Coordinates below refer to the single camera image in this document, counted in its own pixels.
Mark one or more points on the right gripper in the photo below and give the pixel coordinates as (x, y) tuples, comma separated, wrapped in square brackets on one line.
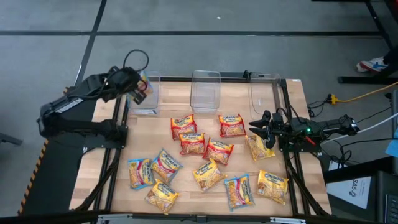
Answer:
[(281, 127)]

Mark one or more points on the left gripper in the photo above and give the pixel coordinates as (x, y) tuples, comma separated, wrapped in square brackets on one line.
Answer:
[(124, 79)]

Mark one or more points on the yellow Maruchan ramen pack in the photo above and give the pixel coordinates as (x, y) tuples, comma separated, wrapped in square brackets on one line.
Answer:
[(272, 186), (258, 147), (209, 174), (161, 196)]

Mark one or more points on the blue Maruchan ramen pack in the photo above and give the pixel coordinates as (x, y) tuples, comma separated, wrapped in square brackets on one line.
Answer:
[(146, 84), (165, 165), (140, 173), (238, 192)]

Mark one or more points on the red Maruchan ramen pack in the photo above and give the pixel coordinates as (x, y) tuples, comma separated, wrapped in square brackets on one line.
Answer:
[(231, 125), (192, 143), (183, 126), (218, 151)]

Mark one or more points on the clear plastic bin white label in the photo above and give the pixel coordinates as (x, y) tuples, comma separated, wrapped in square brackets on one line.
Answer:
[(152, 105)]

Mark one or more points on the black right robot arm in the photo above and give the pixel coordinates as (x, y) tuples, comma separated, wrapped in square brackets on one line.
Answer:
[(326, 126)]

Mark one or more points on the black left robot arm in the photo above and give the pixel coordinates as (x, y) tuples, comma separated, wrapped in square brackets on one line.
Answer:
[(77, 124)]

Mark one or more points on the red zip tie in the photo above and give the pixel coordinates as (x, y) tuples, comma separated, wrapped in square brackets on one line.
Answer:
[(310, 140)]

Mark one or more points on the white paper sign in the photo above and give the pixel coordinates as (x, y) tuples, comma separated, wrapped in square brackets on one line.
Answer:
[(345, 193)]

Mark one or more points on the black hazard-striped platform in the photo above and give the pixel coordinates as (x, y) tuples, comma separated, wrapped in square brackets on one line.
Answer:
[(53, 174)]

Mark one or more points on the person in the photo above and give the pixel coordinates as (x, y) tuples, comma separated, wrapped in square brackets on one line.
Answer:
[(371, 64)]

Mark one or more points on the grey chair leg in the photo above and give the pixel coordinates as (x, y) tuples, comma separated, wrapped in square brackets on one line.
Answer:
[(9, 139)]

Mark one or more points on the blue paper sheet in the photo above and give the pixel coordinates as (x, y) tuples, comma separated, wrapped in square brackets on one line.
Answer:
[(393, 146)]

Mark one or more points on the black equipment case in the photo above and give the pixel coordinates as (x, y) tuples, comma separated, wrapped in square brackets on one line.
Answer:
[(385, 193)]

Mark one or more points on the black desk frame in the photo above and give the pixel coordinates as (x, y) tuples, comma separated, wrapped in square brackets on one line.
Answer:
[(357, 80)]

